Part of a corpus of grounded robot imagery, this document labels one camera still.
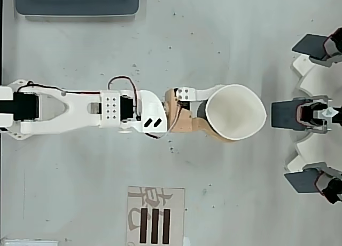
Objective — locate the dark grey valve paddle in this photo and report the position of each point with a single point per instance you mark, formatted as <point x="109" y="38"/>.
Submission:
<point x="310" y="46"/>
<point x="302" y="180"/>
<point x="284" y="115"/>

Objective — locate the red black paddle clamp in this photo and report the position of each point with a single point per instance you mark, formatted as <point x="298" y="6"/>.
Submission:
<point x="312" y="114"/>
<point x="330" y="186"/>
<point x="332" y="47"/>

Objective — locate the grey plastic tray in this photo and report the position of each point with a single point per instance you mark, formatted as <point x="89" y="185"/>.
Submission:
<point x="77" y="0"/>

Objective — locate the printed card with black bars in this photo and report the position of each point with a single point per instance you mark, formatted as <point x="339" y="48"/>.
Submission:
<point x="160" y="200"/>

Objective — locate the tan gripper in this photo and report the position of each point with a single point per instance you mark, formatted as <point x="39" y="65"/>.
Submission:
<point x="178" y="115"/>

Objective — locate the white paper cup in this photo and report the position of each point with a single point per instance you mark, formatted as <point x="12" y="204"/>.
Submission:
<point x="235" y="112"/>

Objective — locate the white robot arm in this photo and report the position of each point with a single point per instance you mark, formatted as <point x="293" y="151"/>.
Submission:
<point x="77" y="110"/>

